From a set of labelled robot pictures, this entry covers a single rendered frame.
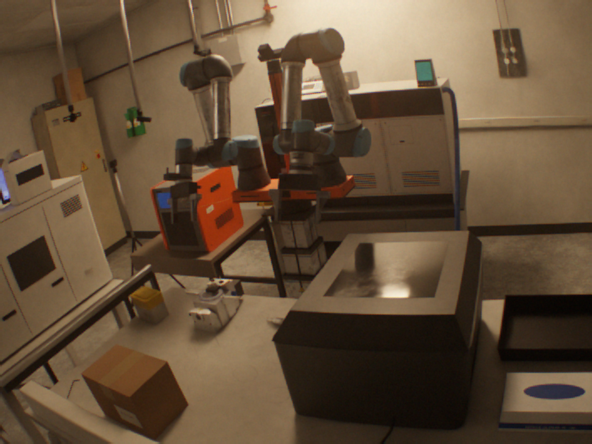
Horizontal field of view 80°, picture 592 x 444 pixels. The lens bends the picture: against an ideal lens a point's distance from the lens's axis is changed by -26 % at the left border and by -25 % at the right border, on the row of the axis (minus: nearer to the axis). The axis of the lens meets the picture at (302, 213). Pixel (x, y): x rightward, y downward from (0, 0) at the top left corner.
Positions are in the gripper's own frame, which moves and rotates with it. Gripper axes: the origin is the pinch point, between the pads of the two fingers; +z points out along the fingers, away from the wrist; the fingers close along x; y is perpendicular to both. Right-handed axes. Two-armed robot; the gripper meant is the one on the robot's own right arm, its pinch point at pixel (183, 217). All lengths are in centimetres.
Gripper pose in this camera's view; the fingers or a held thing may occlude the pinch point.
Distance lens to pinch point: 177.8
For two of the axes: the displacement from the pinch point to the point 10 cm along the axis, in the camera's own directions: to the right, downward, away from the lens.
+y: 6.1, 0.3, 7.9
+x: -7.9, 0.8, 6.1
